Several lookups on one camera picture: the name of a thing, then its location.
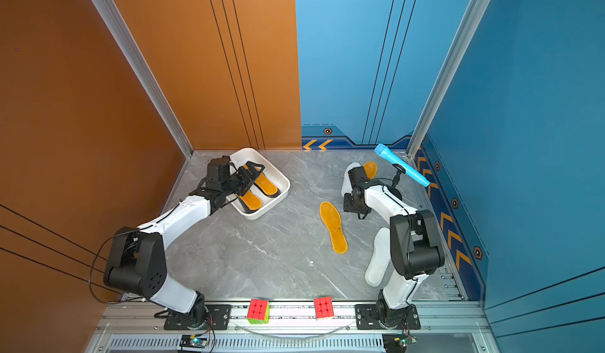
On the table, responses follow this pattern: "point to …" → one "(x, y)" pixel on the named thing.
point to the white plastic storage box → (275, 175)
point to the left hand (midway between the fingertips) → (262, 169)
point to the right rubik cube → (323, 307)
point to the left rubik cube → (258, 311)
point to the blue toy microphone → (402, 165)
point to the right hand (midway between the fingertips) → (352, 206)
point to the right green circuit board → (396, 343)
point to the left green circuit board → (193, 341)
